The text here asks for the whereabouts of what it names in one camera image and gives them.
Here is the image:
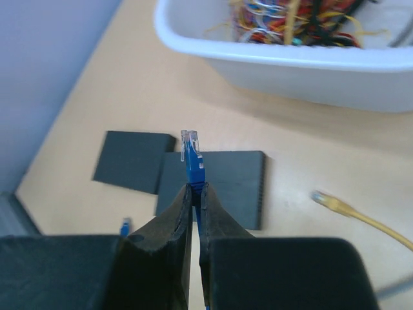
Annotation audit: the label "black cable bundle in bin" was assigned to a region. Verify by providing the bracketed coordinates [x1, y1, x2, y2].
[306, 0, 388, 48]

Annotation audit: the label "yellow ethernet cable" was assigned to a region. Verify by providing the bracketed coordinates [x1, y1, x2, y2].
[310, 190, 413, 251]

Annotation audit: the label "black network switch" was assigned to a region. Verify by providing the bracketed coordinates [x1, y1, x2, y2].
[155, 150, 267, 230]
[93, 130, 176, 194]

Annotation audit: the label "blue ethernet cable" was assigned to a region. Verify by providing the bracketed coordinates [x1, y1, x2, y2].
[119, 129, 210, 309]

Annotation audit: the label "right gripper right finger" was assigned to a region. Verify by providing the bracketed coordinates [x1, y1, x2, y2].
[199, 184, 378, 309]

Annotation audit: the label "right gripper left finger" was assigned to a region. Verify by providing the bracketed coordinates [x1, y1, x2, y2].
[1, 186, 192, 309]

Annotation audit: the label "white plastic bin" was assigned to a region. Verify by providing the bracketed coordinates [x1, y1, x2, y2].
[154, 1, 412, 113]

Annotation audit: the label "tangled coloured wires bundle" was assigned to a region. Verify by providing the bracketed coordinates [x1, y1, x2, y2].
[206, 0, 310, 45]

